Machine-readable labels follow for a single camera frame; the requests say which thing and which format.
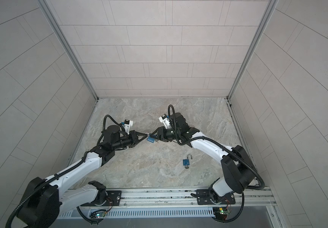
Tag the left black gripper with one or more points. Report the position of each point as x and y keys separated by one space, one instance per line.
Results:
x=134 y=139

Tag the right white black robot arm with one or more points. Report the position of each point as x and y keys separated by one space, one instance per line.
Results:
x=239 y=172

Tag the left green circuit board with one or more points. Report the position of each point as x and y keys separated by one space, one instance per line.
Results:
x=99 y=214

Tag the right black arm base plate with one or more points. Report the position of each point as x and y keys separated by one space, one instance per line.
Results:
x=208 y=197

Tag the right circuit board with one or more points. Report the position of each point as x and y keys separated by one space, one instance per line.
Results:
x=221 y=213

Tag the blue padlock with key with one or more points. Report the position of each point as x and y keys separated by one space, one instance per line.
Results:
x=186 y=162
x=149 y=138

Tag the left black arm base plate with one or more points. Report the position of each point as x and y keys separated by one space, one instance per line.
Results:
x=108 y=198

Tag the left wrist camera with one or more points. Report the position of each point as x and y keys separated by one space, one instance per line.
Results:
x=127 y=124

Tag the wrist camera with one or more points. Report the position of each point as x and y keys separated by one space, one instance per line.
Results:
x=127 y=124
x=165 y=121

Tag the white vent grille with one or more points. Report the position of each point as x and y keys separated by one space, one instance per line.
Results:
x=160 y=212

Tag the aluminium mounting rail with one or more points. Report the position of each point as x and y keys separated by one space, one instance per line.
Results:
x=181 y=197

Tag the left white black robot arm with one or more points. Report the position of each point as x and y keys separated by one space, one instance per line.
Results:
x=42 y=200

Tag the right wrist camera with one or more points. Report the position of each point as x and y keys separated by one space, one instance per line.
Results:
x=165 y=121

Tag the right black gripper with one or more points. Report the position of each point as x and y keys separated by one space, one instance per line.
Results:
x=162 y=134

